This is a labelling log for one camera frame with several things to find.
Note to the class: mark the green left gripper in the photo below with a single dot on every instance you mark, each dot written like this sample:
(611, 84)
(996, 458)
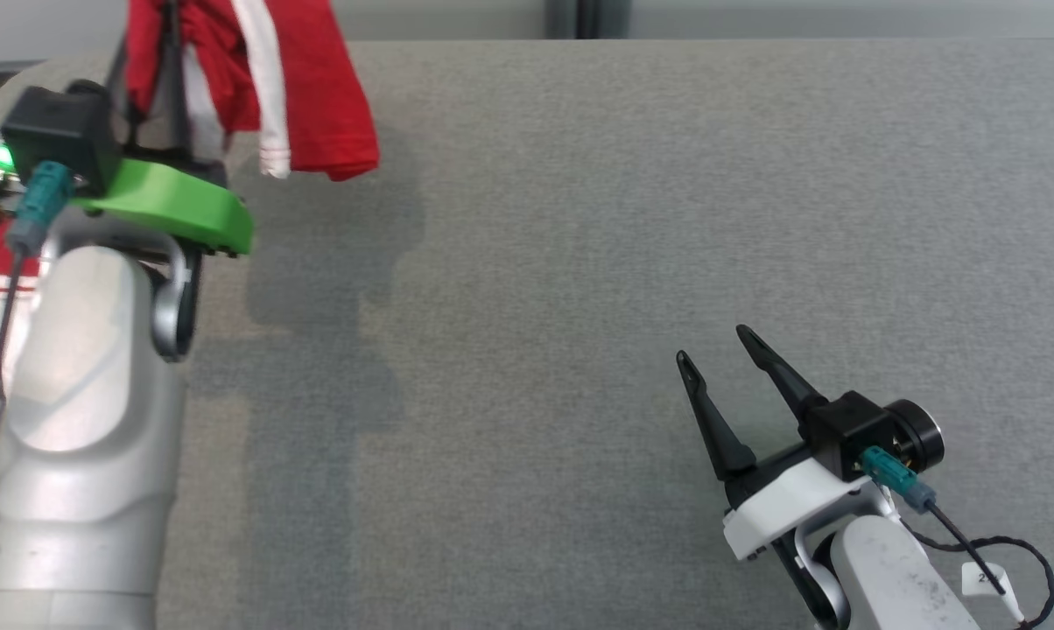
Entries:
(177, 206)

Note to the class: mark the grey vertical pipe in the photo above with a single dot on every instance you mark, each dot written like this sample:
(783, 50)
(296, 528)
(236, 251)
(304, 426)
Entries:
(613, 17)
(563, 17)

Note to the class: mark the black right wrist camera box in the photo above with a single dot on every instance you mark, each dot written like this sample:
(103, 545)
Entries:
(851, 433)

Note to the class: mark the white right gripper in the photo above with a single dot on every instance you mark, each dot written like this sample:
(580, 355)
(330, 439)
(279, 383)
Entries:
(790, 503)

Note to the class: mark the red garment with white trim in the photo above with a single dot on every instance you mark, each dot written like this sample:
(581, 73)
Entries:
(317, 96)

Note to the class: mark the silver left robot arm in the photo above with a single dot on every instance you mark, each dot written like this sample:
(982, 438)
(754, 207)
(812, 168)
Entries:
(80, 420)

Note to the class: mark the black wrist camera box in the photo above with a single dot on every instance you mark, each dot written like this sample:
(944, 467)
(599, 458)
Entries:
(851, 433)
(59, 131)

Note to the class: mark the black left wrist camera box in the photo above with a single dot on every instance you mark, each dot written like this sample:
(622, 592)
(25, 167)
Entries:
(59, 131)

